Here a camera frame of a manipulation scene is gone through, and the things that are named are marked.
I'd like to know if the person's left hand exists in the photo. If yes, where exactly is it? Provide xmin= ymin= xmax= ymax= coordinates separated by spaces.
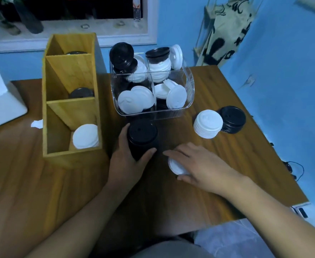
xmin=108 ymin=123 xmax=157 ymax=192

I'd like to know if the person's right hand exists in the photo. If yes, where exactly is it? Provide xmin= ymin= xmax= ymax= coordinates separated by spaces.
xmin=162 ymin=142 xmax=251 ymax=198

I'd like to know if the white domed cup lid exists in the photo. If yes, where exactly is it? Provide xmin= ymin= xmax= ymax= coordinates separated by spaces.
xmin=193 ymin=109 xmax=224 ymax=139
xmin=168 ymin=157 xmax=190 ymax=176

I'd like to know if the wooden three-compartment organizer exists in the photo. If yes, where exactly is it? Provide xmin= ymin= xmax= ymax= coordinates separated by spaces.
xmin=42 ymin=33 xmax=107 ymax=168

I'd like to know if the short stack of black lids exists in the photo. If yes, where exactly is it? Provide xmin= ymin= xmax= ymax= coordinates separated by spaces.
xmin=219 ymin=105 xmax=247 ymax=131

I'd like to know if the pile of black and white cup lids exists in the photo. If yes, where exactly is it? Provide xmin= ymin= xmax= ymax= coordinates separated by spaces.
xmin=109 ymin=42 xmax=195 ymax=116

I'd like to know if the person's left forearm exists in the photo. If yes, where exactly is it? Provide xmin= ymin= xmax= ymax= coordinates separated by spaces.
xmin=26 ymin=182 xmax=131 ymax=258

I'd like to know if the person's right forearm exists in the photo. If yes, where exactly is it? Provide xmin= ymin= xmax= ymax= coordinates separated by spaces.
xmin=227 ymin=177 xmax=315 ymax=258

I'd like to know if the white foam box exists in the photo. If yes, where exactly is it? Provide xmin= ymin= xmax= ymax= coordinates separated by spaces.
xmin=0 ymin=65 xmax=28 ymax=131

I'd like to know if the clear plastic container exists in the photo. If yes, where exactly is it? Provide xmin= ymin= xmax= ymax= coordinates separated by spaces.
xmin=109 ymin=45 xmax=195 ymax=121

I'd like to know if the grey shirt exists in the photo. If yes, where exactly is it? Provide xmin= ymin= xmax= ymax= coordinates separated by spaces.
xmin=132 ymin=240 xmax=214 ymax=258

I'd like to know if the cream tote bag black print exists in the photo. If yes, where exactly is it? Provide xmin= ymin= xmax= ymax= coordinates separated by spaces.
xmin=196 ymin=0 xmax=256 ymax=68

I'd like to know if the clear plastic water bottle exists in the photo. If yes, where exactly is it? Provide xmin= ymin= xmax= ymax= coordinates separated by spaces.
xmin=132 ymin=0 xmax=142 ymax=20

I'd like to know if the dark glass vase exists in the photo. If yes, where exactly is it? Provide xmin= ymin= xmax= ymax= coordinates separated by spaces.
xmin=13 ymin=1 xmax=44 ymax=34

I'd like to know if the small potted plant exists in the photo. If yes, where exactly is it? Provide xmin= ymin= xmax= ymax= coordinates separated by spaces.
xmin=0 ymin=10 xmax=21 ymax=36

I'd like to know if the black wired device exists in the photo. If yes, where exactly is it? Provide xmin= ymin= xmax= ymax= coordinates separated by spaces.
xmin=283 ymin=161 xmax=305 ymax=182

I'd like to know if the white window frame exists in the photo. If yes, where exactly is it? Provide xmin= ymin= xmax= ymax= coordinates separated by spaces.
xmin=0 ymin=0 xmax=158 ymax=53

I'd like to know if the hanging rope shelf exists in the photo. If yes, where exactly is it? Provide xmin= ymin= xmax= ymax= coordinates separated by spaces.
xmin=194 ymin=0 xmax=265 ymax=59

